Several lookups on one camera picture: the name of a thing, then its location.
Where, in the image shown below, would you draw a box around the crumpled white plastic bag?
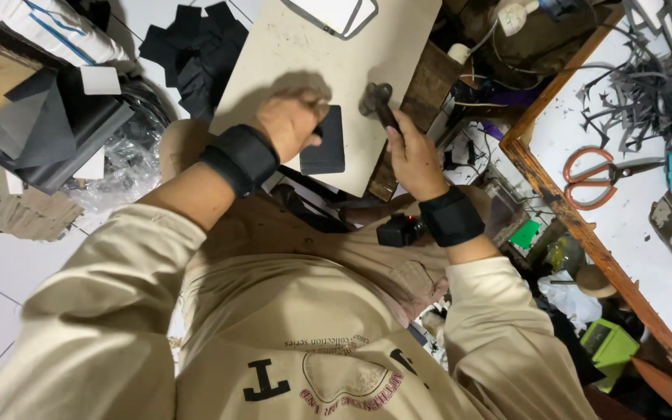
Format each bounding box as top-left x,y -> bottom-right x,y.
537,270 -> 603,334

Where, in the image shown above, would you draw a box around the heap of black fabric pieces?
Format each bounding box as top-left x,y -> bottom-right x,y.
138,1 -> 250,124

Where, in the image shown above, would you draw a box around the clear plastic bag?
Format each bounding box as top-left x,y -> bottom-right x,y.
61,80 -> 171,214

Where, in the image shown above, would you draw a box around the green box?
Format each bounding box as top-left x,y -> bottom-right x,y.
579,317 -> 641,394

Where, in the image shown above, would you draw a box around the brown round wooden tool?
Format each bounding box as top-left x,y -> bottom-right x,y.
549,264 -> 619,300

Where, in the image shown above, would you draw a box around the small green card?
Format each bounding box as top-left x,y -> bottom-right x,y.
509,218 -> 541,251

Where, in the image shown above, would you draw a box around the orange-handled scissors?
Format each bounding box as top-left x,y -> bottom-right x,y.
563,146 -> 667,211

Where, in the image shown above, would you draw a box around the black left wristband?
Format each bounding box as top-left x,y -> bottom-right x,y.
198,124 -> 282,200

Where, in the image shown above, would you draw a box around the pile of grey black sheets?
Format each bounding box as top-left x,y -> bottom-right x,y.
0,66 -> 136,197

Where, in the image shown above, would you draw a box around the white table with wooden frame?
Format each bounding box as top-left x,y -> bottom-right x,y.
498,0 -> 672,393

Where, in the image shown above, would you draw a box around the white template with grey edge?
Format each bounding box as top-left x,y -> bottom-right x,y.
280,0 -> 379,41

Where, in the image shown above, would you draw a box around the white sack with blue stripes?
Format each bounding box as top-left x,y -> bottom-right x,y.
0,0 -> 131,68

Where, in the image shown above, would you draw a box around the white card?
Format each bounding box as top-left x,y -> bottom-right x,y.
80,65 -> 123,96

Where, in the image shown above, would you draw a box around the dark metal hammer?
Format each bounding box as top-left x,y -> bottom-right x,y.
359,82 -> 403,136

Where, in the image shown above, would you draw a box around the white plug with cable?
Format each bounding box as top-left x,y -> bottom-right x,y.
447,0 -> 542,66

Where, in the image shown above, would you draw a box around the beige work board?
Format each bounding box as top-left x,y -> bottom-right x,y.
208,0 -> 443,198

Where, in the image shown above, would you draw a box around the person's left hand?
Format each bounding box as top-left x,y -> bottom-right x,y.
253,87 -> 331,165

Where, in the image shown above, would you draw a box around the black wristband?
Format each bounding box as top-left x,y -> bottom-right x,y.
418,185 -> 487,249
198,124 -> 282,200

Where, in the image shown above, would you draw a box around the beige long-sleeved shirt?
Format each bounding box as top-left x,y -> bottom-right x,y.
0,119 -> 599,420

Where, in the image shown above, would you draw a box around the small black device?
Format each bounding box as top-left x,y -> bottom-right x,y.
376,213 -> 428,248

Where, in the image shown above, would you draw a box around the person's right hand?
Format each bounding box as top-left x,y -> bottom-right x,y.
385,110 -> 451,203

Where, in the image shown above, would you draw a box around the worn wooden block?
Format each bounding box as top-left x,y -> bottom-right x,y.
367,40 -> 466,203

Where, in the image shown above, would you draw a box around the black right wristband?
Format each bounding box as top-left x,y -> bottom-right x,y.
418,185 -> 487,249

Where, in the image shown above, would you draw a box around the heap of grey scrap strips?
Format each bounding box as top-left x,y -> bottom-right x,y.
575,0 -> 672,155

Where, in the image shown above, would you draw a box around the black leather piece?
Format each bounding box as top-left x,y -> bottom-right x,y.
299,105 -> 347,176

